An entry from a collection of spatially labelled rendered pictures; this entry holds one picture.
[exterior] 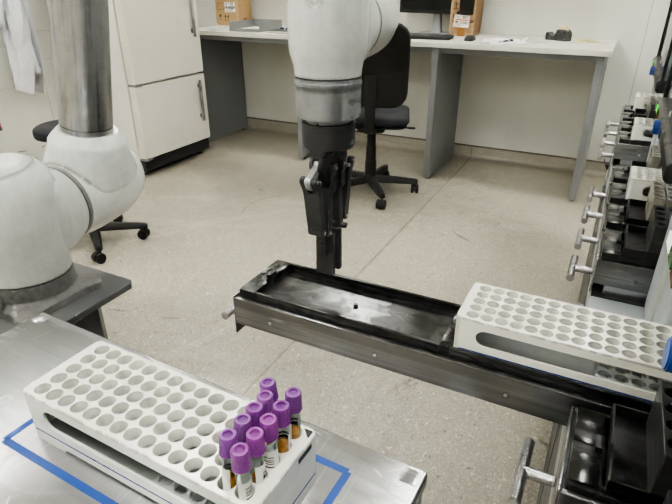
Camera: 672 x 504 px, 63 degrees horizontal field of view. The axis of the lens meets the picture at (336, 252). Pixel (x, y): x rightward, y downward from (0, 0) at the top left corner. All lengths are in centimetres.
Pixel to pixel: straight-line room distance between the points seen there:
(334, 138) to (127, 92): 329
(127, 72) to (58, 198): 286
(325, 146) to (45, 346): 46
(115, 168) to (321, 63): 61
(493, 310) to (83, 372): 51
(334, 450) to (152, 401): 19
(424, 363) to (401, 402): 112
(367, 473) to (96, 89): 87
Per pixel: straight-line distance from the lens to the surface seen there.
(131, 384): 63
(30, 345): 84
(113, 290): 118
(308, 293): 88
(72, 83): 116
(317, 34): 71
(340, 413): 183
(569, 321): 77
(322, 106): 73
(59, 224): 113
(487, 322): 73
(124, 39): 390
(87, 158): 118
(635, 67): 418
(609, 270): 109
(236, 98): 507
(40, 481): 64
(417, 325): 81
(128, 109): 401
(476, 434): 182
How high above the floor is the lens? 126
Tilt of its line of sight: 27 degrees down
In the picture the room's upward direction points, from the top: straight up
